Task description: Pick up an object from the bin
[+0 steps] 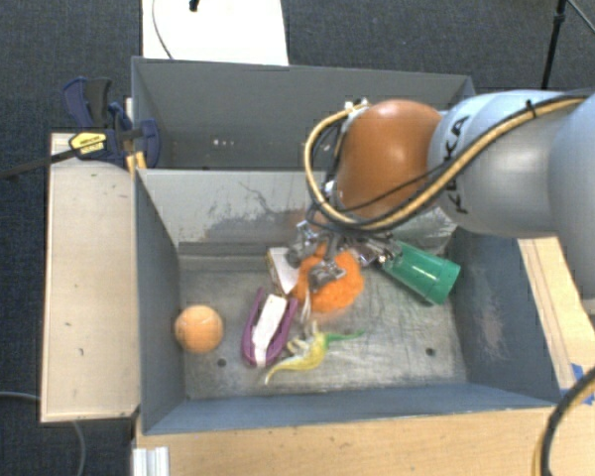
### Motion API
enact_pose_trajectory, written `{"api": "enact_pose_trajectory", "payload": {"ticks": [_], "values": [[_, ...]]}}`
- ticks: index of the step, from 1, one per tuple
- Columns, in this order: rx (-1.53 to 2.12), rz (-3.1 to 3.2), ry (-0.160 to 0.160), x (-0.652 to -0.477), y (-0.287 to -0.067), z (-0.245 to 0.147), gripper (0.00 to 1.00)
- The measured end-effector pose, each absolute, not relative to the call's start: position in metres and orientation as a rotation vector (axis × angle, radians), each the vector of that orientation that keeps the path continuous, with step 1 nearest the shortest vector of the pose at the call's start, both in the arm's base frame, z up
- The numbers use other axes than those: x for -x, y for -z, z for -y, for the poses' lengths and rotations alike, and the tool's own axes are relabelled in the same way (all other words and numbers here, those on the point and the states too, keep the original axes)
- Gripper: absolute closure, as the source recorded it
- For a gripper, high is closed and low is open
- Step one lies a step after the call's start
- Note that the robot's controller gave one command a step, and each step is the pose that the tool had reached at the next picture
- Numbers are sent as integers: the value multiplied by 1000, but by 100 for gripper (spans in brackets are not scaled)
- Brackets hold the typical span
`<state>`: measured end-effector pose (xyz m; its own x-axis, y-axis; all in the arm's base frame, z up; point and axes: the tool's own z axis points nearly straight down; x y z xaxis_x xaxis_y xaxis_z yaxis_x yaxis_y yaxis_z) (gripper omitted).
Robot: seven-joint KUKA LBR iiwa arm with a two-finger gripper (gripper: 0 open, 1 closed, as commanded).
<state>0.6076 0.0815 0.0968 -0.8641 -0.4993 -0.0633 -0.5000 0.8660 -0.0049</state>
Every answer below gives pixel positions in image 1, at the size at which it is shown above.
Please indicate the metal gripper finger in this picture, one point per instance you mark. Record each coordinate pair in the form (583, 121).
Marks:
(323, 273)
(301, 248)

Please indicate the orange fuzzy sponge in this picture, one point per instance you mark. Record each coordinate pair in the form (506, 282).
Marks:
(339, 293)

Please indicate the white and brown small box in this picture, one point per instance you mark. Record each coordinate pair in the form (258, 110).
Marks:
(279, 268)

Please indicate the green cup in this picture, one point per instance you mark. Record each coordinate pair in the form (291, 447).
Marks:
(421, 275)

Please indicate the yellow and green toy dinosaur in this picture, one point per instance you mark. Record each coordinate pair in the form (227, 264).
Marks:
(311, 356)

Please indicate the purple tongs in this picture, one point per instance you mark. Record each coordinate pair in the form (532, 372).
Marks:
(250, 337)

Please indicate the orange ball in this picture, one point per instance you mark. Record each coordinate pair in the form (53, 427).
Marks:
(199, 329)

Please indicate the grey metal bin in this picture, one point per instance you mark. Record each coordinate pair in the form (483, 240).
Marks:
(218, 117)

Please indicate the pale wood board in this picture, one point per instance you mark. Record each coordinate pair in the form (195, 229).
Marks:
(89, 285)

